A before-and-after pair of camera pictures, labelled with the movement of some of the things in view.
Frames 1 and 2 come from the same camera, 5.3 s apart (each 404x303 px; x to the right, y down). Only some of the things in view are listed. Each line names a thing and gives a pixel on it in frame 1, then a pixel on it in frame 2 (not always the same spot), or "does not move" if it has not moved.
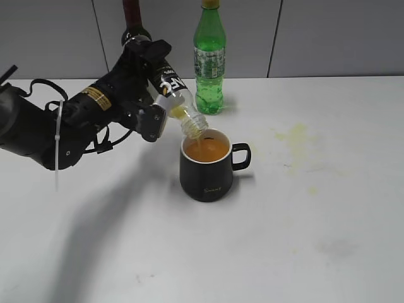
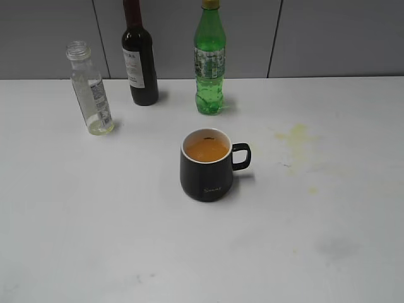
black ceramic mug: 206,165 does not move
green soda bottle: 209,40 does not move
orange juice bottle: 170,91 → 90,91
